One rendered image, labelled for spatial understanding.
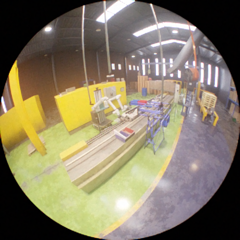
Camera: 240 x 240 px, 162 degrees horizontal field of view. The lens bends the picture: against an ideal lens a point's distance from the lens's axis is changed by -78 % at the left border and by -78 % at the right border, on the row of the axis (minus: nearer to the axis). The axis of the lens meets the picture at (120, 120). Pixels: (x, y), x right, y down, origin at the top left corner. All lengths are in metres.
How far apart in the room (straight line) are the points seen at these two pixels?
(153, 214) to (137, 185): 0.88
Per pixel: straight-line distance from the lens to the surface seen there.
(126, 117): 2.81
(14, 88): 3.67
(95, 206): 2.29
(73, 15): 9.88
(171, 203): 2.39
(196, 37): 9.92
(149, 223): 2.26
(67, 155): 2.07
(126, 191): 2.23
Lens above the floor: 2.18
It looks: 29 degrees down
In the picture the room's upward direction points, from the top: 5 degrees counter-clockwise
